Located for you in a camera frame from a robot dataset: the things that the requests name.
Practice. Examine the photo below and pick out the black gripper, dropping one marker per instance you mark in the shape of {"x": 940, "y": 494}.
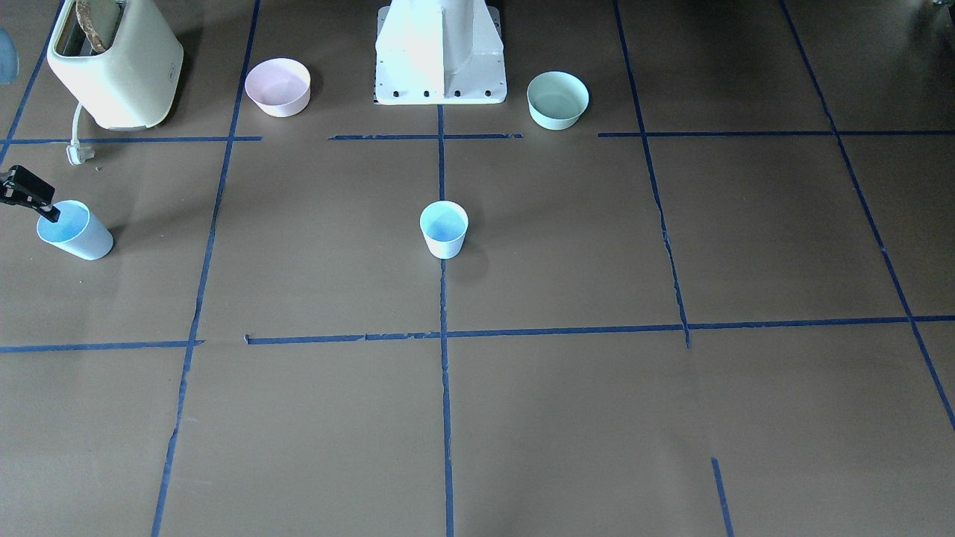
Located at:
{"x": 24, "y": 186}

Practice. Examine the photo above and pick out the light blue cup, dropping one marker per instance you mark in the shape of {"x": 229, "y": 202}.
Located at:
{"x": 444, "y": 226}
{"x": 77, "y": 231}

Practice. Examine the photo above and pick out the white power plug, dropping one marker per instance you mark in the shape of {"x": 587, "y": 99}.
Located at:
{"x": 77, "y": 152}

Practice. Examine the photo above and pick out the cream toaster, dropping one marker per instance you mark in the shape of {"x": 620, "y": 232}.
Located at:
{"x": 132, "y": 84}

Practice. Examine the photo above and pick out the toast slice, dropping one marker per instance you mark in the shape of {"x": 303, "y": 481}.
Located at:
{"x": 99, "y": 21}

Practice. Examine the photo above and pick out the pink bowl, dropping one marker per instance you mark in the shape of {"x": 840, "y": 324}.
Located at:
{"x": 280, "y": 86}

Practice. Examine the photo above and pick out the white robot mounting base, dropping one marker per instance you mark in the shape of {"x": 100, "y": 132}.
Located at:
{"x": 439, "y": 53}

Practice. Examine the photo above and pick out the green bowl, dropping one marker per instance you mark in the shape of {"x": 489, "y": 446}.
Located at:
{"x": 556, "y": 100}

